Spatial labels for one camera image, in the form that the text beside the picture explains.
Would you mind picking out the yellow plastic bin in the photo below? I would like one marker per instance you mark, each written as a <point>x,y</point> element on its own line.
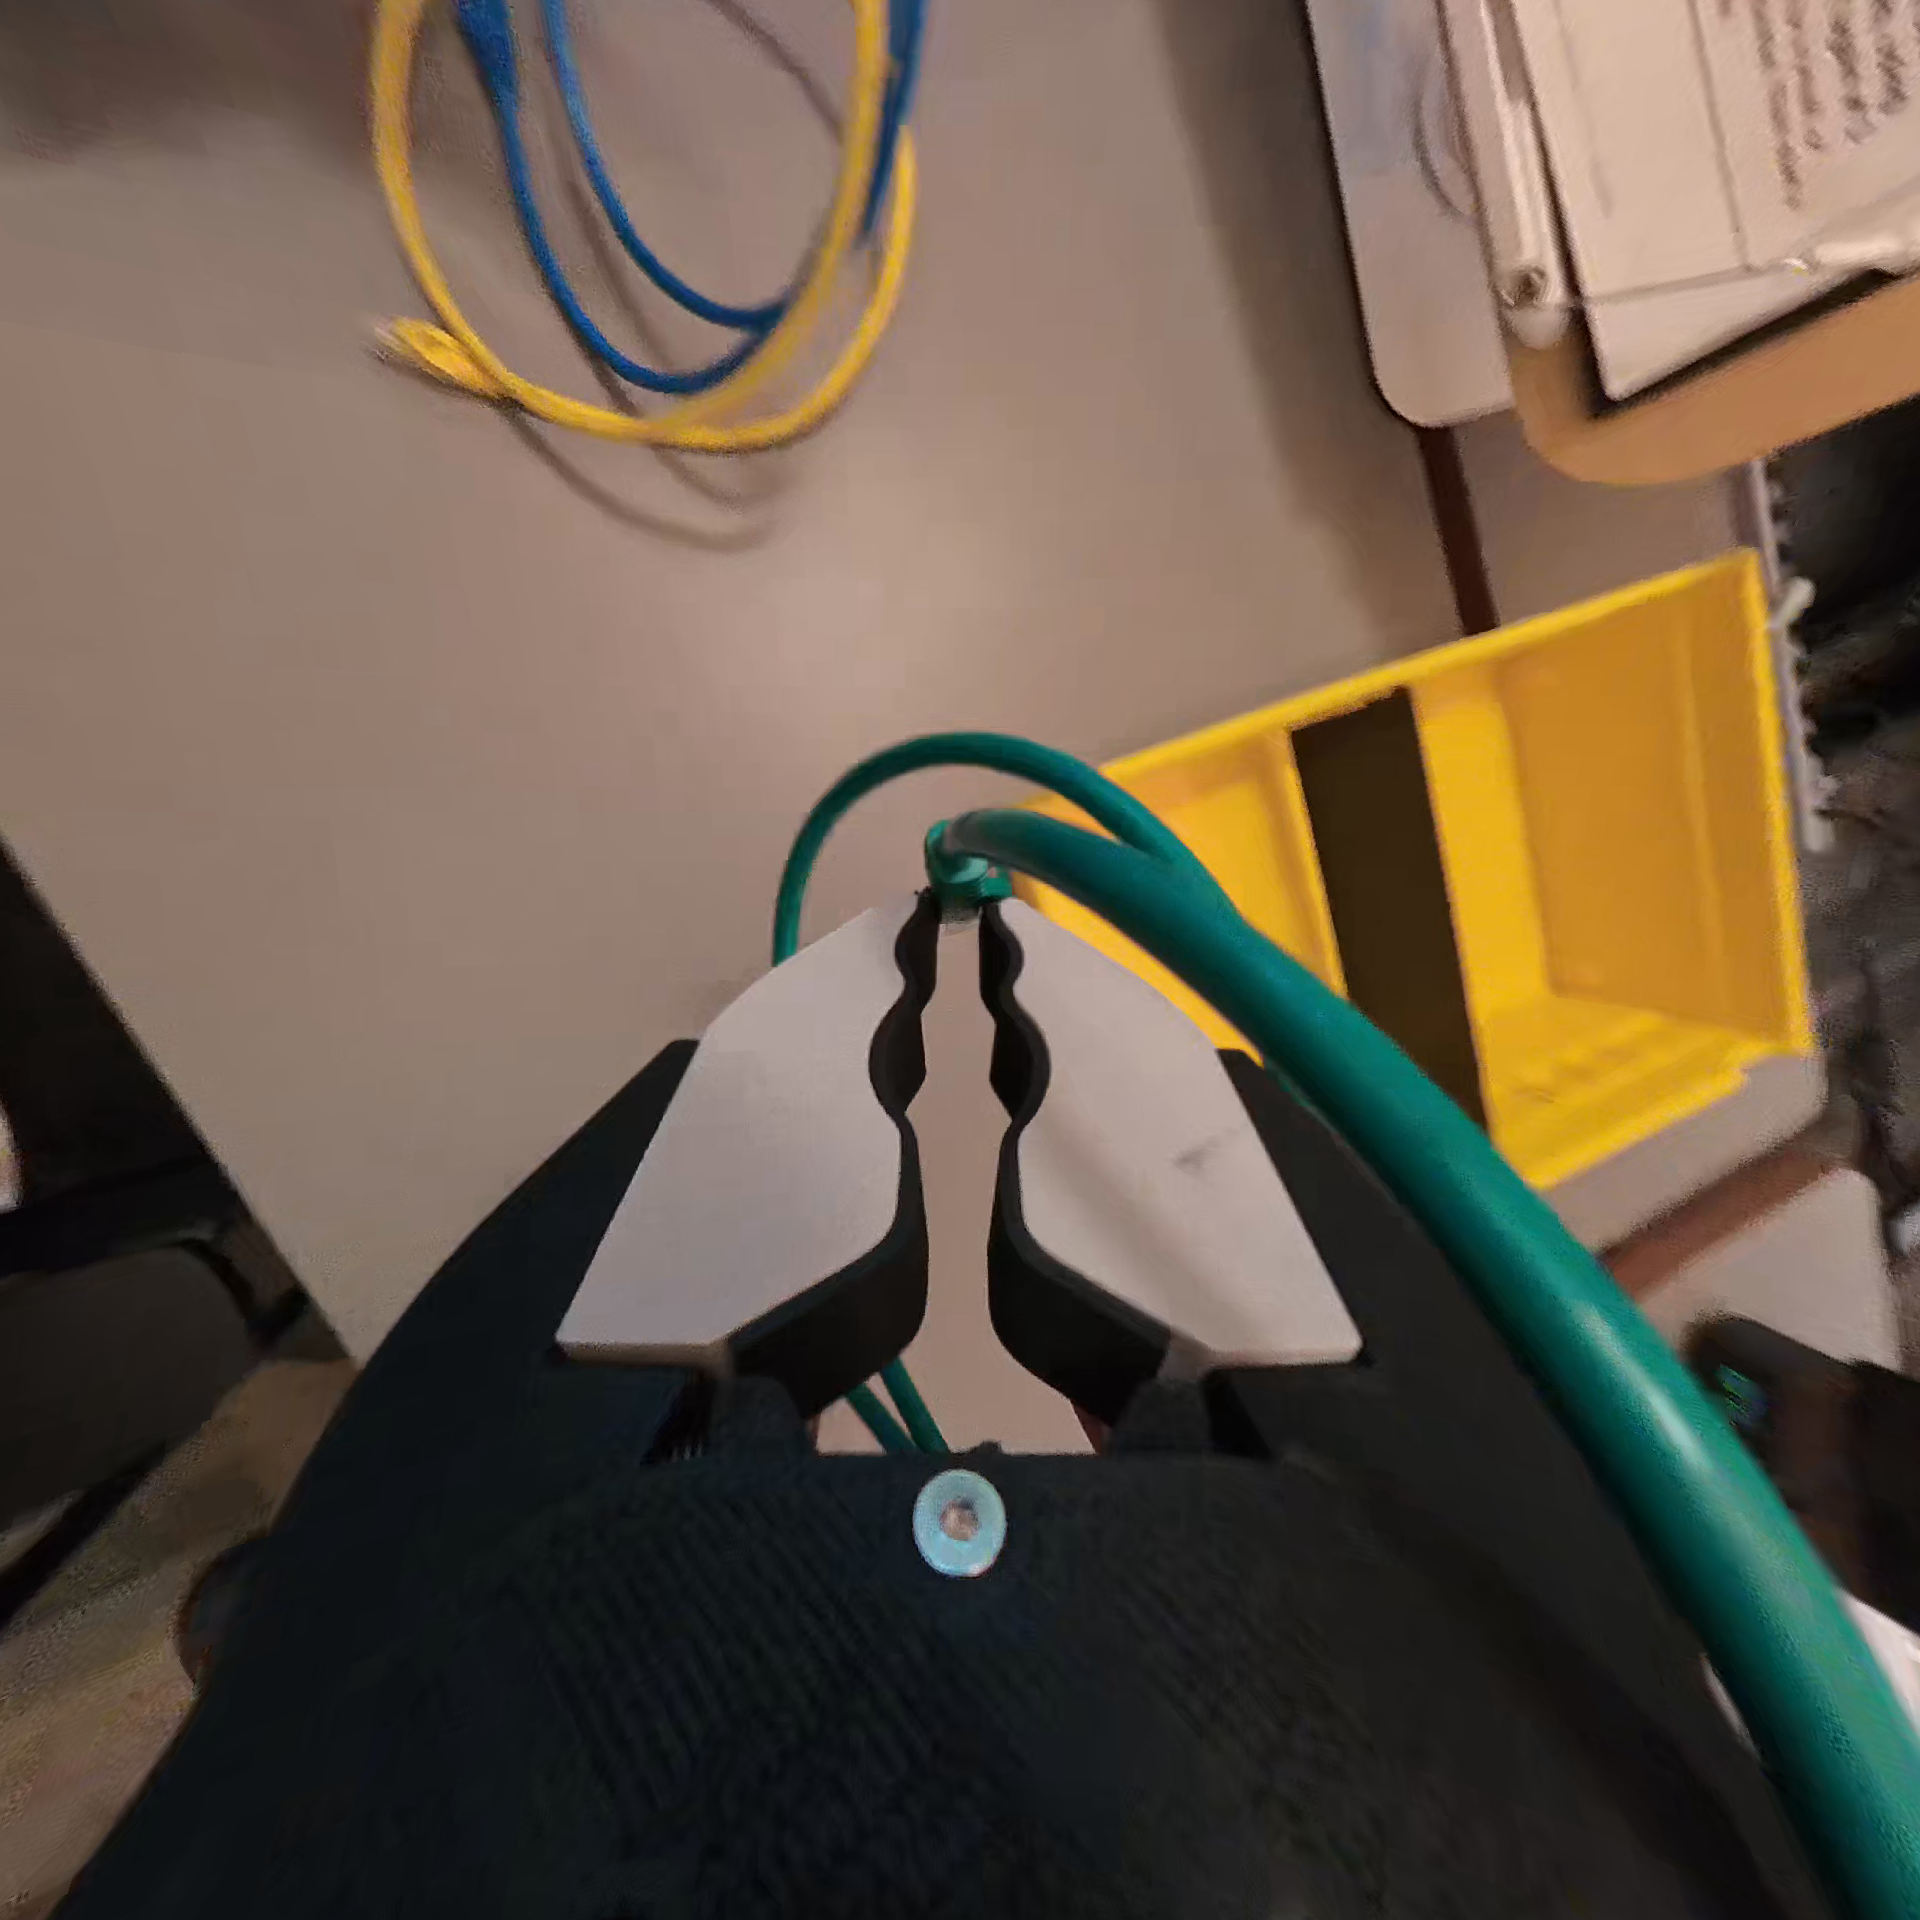
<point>1621,840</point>

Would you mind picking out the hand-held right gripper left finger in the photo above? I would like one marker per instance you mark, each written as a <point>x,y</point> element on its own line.
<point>751,1185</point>

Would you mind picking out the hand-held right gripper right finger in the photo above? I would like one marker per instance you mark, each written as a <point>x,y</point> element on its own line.
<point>1155,1200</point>

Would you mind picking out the black office chair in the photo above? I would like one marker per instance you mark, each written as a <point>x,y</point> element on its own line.
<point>107,1200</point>

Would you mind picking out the printed instruction poster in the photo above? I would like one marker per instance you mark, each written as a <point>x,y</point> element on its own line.
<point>1725,136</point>

